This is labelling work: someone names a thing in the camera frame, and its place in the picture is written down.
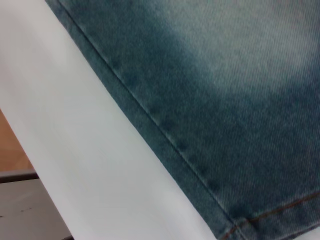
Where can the blue denim shorts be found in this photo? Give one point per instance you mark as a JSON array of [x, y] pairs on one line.
[[212, 100]]

